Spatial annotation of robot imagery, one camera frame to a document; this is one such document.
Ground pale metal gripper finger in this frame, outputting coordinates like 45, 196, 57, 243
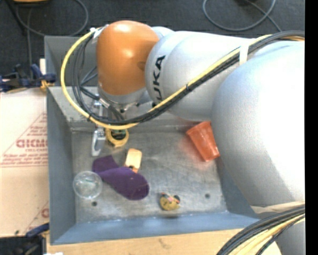
98, 130, 107, 154
91, 130, 99, 157

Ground purple cloth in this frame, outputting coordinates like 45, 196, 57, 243
91, 155, 150, 201

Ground grey metal bin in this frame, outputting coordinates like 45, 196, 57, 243
44, 35, 261, 245

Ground brown cardboard board red print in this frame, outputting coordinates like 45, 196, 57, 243
0, 87, 51, 239

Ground yellow toy duck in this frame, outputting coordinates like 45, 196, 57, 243
158, 192, 182, 212

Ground orange plastic cup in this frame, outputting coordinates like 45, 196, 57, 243
186, 121, 221, 163

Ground yellow ring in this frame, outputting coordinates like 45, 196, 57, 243
105, 127, 130, 148

